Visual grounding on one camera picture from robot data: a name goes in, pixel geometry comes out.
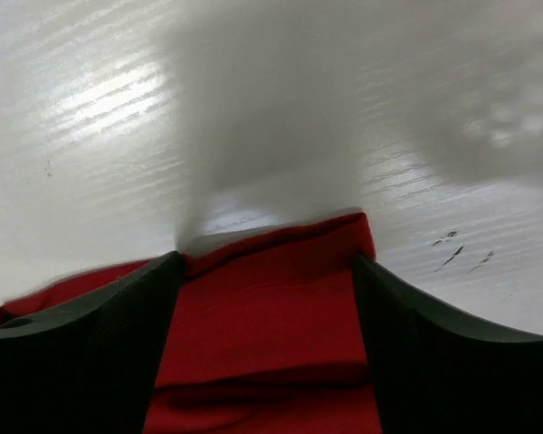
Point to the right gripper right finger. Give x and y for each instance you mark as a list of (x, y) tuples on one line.
[(438, 369)]

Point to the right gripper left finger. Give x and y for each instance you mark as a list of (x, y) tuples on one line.
[(89, 365)]

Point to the dark red t shirt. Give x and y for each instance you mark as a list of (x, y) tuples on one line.
[(265, 338)]

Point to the white plastic laundry basket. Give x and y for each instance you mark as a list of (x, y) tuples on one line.
[(428, 115)]

